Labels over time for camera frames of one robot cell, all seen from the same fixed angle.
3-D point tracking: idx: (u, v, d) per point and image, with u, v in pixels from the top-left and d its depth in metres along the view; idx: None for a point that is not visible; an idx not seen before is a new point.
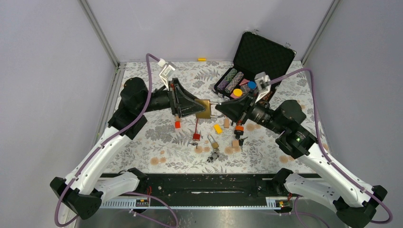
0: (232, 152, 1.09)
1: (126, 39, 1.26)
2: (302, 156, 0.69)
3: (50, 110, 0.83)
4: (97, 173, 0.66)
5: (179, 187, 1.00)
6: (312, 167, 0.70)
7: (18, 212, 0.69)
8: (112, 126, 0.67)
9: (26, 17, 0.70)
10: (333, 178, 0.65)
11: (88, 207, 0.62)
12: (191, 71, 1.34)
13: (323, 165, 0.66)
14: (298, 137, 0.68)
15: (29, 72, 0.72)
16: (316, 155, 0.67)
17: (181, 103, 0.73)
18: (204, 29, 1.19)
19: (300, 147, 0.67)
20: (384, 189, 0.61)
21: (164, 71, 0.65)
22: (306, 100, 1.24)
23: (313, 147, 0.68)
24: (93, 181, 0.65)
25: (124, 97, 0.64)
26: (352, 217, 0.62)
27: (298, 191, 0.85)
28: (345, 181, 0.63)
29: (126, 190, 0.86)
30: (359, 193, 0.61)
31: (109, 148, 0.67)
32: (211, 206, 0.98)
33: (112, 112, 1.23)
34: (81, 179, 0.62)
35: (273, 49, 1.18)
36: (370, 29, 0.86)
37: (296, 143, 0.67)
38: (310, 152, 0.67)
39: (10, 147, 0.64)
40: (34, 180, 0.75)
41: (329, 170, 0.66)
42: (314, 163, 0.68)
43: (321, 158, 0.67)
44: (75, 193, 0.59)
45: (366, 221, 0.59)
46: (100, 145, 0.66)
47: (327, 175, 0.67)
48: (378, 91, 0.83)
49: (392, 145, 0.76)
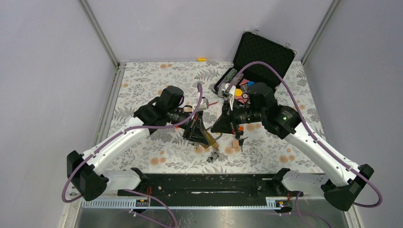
0: (232, 152, 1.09)
1: (126, 39, 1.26)
2: (289, 135, 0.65)
3: (50, 110, 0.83)
4: (114, 155, 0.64)
5: (178, 187, 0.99)
6: (299, 147, 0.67)
7: (18, 212, 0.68)
8: (137, 117, 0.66)
9: (26, 17, 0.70)
10: (319, 156, 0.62)
11: (94, 189, 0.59)
12: (191, 71, 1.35)
13: (309, 143, 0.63)
14: (286, 116, 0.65)
15: (29, 72, 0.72)
16: (302, 134, 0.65)
17: (195, 132, 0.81)
18: (204, 30, 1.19)
19: (287, 126, 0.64)
20: (370, 168, 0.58)
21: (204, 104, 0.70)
22: (306, 100, 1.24)
23: (299, 126, 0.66)
24: (108, 163, 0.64)
25: (166, 96, 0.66)
26: (340, 196, 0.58)
27: (297, 187, 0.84)
28: (331, 159, 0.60)
29: (126, 185, 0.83)
30: (345, 171, 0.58)
31: (131, 136, 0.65)
32: (211, 206, 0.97)
33: (112, 111, 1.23)
34: (99, 157, 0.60)
35: (273, 49, 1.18)
36: (370, 29, 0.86)
37: (284, 122, 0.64)
38: (296, 130, 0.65)
39: (10, 147, 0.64)
40: (34, 180, 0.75)
41: (315, 148, 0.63)
42: (300, 141, 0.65)
43: (307, 137, 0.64)
44: (89, 169, 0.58)
45: (350, 197, 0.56)
46: (123, 129, 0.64)
47: (313, 153, 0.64)
48: (378, 91, 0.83)
49: (391, 145, 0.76)
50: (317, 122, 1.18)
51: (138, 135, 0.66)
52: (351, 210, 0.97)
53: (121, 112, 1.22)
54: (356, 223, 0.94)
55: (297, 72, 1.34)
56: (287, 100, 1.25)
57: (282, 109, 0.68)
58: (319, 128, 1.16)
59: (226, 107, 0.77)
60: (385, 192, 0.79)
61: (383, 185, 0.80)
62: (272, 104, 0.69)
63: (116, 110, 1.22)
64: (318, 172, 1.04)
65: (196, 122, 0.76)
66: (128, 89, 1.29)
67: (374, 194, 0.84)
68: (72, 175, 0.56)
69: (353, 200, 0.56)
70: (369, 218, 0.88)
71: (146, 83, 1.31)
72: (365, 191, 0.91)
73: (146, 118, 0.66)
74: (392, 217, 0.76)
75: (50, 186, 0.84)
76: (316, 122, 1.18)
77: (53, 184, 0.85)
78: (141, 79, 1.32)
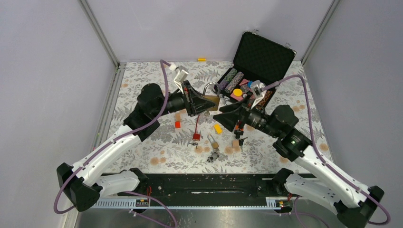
0: (231, 152, 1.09)
1: (126, 39, 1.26)
2: (298, 159, 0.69)
3: (50, 110, 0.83)
4: (104, 166, 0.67)
5: (179, 187, 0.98)
6: (309, 169, 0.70)
7: (18, 212, 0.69)
8: (127, 125, 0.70)
9: (26, 17, 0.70)
10: (328, 179, 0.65)
11: (86, 200, 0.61)
12: (191, 71, 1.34)
13: (319, 166, 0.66)
14: (294, 140, 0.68)
15: (29, 72, 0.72)
16: (311, 157, 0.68)
17: (195, 102, 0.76)
18: (204, 30, 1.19)
19: (295, 150, 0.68)
20: (380, 189, 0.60)
21: (178, 77, 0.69)
22: (306, 100, 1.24)
23: (308, 149, 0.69)
24: (98, 174, 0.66)
25: (141, 102, 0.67)
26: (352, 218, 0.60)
27: (299, 192, 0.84)
28: (341, 182, 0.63)
29: (124, 189, 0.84)
30: (355, 194, 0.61)
31: (119, 145, 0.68)
32: (211, 206, 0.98)
33: (111, 111, 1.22)
34: (88, 169, 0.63)
35: (273, 49, 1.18)
36: (370, 29, 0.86)
37: (291, 146, 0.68)
38: (304, 154, 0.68)
39: (10, 147, 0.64)
40: (34, 180, 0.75)
41: (323, 171, 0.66)
42: (309, 164, 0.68)
43: (316, 160, 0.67)
44: (79, 181, 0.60)
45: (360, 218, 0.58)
46: (112, 139, 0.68)
47: (322, 175, 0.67)
48: (378, 91, 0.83)
49: (391, 145, 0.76)
50: (317, 122, 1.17)
51: (127, 144, 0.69)
52: None
53: (121, 112, 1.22)
54: None
55: (297, 72, 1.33)
56: (288, 100, 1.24)
57: (292, 133, 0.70)
58: (319, 128, 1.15)
59: (245, 106, 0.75)
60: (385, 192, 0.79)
61: (383, 185, 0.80)
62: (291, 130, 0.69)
63: (116, 110, 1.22)
64: None
65: (189, 94, 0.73)
66: (128, 89, 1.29)
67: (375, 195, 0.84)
68: (63, 187, 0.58)
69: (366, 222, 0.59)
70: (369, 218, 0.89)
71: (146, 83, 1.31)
72: None
73: (136, 124, 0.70)
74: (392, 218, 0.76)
75: (50, 187, 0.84)
76: (316, 122, 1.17)
77: (52, 184, 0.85)
78: (141, 79, 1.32)
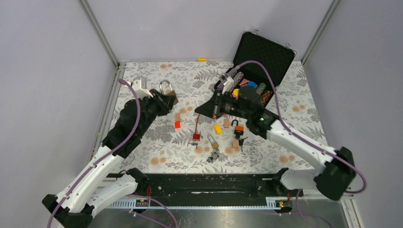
0: (231, 152, 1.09)
1: (125, 39, 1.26)
2: (266, 131, 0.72)
3: (50, 110, 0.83)
4: (90, 190, 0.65)
5: (179, 187, 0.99)
6: (280, 142, 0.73)
7: (18, 211, 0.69)
8: (105, 146, 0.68)
9: (26, 17, 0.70)
10: (297, 146, 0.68)
11: (77, 224, 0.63)
12: (191, 71, 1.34)
13: (285, 136, 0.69)
14: (263, 118, 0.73)
15: (29, 72, 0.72)
16: (278, 128, 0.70)
17: (165, 99, 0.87)
18: (204, 30, 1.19)
19: (264, 125, 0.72)
20: (347, 150, 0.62)
21: (141, 85, 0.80)
22: (306, 100, 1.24)
23: (275, 123, 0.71)
24: (85, 199, 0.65)
25: (123, 117, 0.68)
26: (327, 184, 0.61)
27: (293, 184, 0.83)
28: (308, 147, 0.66)
29: (122, 194, 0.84)
30: (321, 155, 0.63)
31: (100, 169, 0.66)
32: (211, 206, 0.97)
33: (111, 111, 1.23)
34: (72, 198, 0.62)
35: (273, 49, 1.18)
36: (370, 29, 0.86)
37: (260, 123, 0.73)
38: (273, 127, 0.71)
39: (11, 147, 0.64)
40: (34, 179, 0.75)
41: (291, 139, 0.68)
42: (277, 136, 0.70)
43: (283, 131, 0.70)
44: (65, 211, 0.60)
45: (340, 185, 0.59)
46: (94, 163, 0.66)
47: (292, 144, 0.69)
48: (378, 90, 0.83)
49: (391, 145, 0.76)
50: (317, 122, 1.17)
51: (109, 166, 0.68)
52: (351, 210, 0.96)
53: None
54: (357, 223, 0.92)
55: (297, 72, 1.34)
56: (288, 100, 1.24)
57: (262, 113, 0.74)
58: (319, 128, 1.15)
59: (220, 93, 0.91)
60: (385, 192, 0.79)
61: (384, 185, 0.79)
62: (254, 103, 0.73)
63: (116, 110, 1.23)
64: None
65: (157, 95, 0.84)
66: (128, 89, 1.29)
67: (376, 194, 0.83)
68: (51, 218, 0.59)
69: (340, 185, 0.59)
70: (369, 218, 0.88)
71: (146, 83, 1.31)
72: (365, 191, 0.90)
73: (114, 143, 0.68)
74: (393, 218, 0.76)
75: (50, 187, 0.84)
76: (316, 122, 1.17)
77: (52, 184, 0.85)
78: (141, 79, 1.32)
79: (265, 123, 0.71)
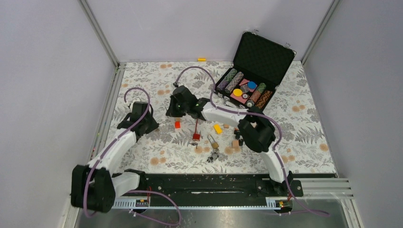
0: (231, 152, 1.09)
1: (125, 39, 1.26)
2: (201, 113, 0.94)
3: (50, 110, 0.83)
4: (115, 158, 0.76)
5: (178, 187, 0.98)
6: (216, 118, 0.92)
7: (18, 211, 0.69)
8: (121, 128, 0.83)
9: (26, 17, 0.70)
10: (224, 117, 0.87)
11: (106, 196, 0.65)
12: (191, 71, 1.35)
13: (214, 110, 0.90)
14: (197, 103, 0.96)
15: (29, 72, 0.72)
16: (208, 106, 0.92)
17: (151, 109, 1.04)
18: (204, 30, 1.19)
19: (198, 108, 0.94)
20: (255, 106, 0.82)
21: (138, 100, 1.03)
22: (306, 100, 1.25)
23: (207, 105, 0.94)
24: (112, 166, 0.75)
25: (137, 110, 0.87)
26: (248, 137, 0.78)
27: (275, 173, 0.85)
28: (229, 114, 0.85)
29: (128, 188, 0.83)
30: (237, 116, 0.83)
31: (123, 141, 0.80)
32: (211, 206, 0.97)
33: (112, 111, 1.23)
34: (105, 162, 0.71)
35: (273, 49, 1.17)
36: (370, 29, 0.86)
37: (196, 107, 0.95)
38: (204, 108, 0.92)
39: (10, 147, 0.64)
40: (34, 180, 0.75)
41: (218, 112, 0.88)
42: (209, 112, 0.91)
43: (212, 108, 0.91)
44: (101, 172, 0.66)
45: (260, 137, 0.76)
46: (118, 135, 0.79)
47: (222, 116, 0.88)
48: (378, 90, 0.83)
49: (391, 144, 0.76)
50: (317, 122, 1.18)
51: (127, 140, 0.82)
52: (351, 210, 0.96)
53: (121, 113, 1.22)
54: (357, 224, 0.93)
55: (297, 72, 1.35)
56: (288, 100, 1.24)
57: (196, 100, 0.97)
58: (319, 128, 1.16)
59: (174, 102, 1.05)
60: (384, 192, 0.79)
61: (383, 185, 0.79)
62: (186, 97, 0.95)
63: (116, 110, 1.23)
64: (318, 172, 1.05)
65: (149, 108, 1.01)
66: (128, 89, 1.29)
67: (376, 194, 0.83)
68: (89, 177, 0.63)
69: (254, 133, 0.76)
70: (369, 218, 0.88)
71: (146, 83, 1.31)
72: (364, 190, 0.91)
73: (127, 126, 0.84)
74: (392, 217, 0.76)
75: (50, 187, 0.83)
76: (316, 122, 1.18)
77: (52, 184, 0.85)
78: (141, 79, 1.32)
79: (199, 107, 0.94)
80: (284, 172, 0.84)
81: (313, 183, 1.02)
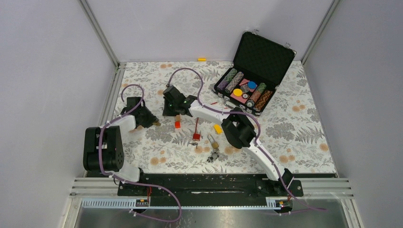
0: (231, 152, 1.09)
1: (125, 39, 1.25)
2: (188, 109, 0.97)
3: (50, 110, 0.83)
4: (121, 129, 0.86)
5: (178, 187, 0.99)
6: (202, 116, 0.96)
7: (17, 212, 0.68)
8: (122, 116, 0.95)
9: (25, 17, 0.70)
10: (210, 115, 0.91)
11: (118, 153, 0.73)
12: (191, 71, 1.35)
13: (201, 108, 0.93)
14: (186, 100, 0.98)
15: (29, 72, 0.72)
16: (195, 105, 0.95)
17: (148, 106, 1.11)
18: (204, 30, 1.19)
19: (185, 104, 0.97)
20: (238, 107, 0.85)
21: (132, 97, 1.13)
22: (306, 100, 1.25)
23: (194, 102, 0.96)
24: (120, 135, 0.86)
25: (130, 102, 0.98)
26: (230, 135, 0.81)
27: (271, 172, 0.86)
28: (213, 112, 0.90)
29: (132, 175, 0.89)
30: (221, 115, 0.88)
31: (125, 120, 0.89)
32: (211, 206, 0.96)
33: (112, 112, 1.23)
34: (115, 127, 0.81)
35: (273, 49, 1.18)
36: (370, 29, 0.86)
37: (184, 104, 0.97)
38: (191, 105, 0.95)
39: (9, 147, 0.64)
40: (33, 179, 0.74)
41: (203, 109, 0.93)
42: (196, 109, 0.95)
43: (198, 106, 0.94)
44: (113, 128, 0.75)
45: (241, 134, 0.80)
46: (121, 115, 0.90)
47: (208, 115, 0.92)
48: (378, 90, 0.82)
49: (391, 144, 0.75)
50: (317, 122, 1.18)
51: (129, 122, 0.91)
52: (351, 210, 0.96)
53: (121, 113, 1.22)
54: (357, 223, 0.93)
55: (297, 72, 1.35)
56: (288, 100, 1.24)
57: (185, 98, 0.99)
58: (319, 128, 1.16)
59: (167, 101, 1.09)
60: (384, 191, 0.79)
61: (383, 185, 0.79)
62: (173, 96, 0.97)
63: (116, 110, 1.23)
64: (318, 172, 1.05)
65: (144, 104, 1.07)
66: (128, 89, 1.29)
67: (377, 194, 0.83)
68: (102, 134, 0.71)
69: (235, 132, 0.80)
70: (369, 218, 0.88)
71: (146, 83, 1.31)
72: (364, 190, 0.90)
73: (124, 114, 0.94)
74: (393, 217, 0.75)
75: (49, 187, 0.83)
76: (316, 122, 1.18)
77: (52, 184, 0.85)
78: (141, 79, 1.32)
79: (187, 105, 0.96)
80: (276, 168, 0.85)
81: (313, 183, 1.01)
